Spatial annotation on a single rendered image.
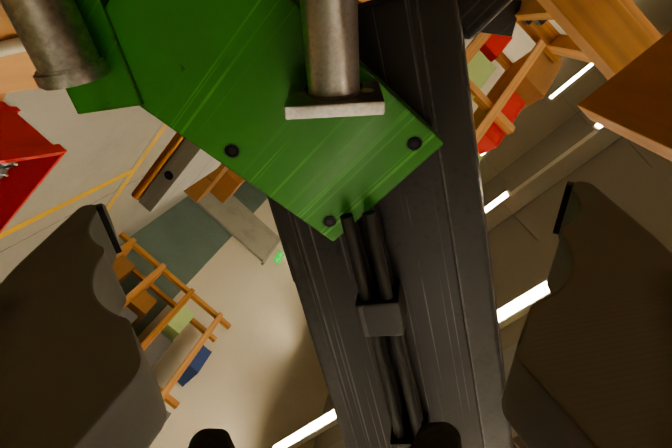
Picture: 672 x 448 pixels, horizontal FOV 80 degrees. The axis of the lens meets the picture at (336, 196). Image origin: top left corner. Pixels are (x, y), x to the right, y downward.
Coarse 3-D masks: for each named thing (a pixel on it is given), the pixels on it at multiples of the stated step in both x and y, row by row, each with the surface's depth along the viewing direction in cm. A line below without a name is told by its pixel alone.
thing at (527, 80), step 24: (480, 48) 352; (480, 72) 336; (504, 72) 410; (528, 72) 362; (552, 72) 378; (480, 96) 326; (504, 96) 330; (528, 96) 370; (480, 120) 348; (504, 120) 330; (480, 144) 338
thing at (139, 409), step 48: (48, 240) 10; (96, 240) 10; (0, 288) 8; (48, 288) 8; (96, 288) 9; (0, 336) 7; (48, 336) 7; (96, 336) 7; (0, 384) 6; (48, 384) 6; (96, 384) 6; (144, 384) 7; (0, 432) 6; (48, 432) 6; (96, 432) 6; (144, 432) 7
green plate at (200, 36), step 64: (128, 0) 23; (192, 0) 23; (256, 0) 23; (192, 64) 25; (256, 64) 25; (192, 128) 27; (256, 128) 27; (320, 128) 27; (384, 128) 27; (320, 192) 29; (384, 192) 29
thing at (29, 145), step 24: (0, 120) 61; (24, 120) 65; (0, 144) 57; (24, 144) 61; (48, 144) 65; (0, 168) 62; (24, 168) 67; (48, 168) 67; (0, 192) 68; (24, 192) 68; (0, 216) 69
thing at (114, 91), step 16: (80, 0) 22; (96, 0) 22; (96, 16) 23; (96, 32) 23; (112, 32) 23; (96, 48) 24; (112, 48) 24; (112, 64) 24; (128, 64) 25; (96, 80) 25; (112, 80) 25; (128, 80) 25; (80, 96) 25; (96, 96) 25; (112, 96) 25; (128, 96) 25; (80, 112) 26
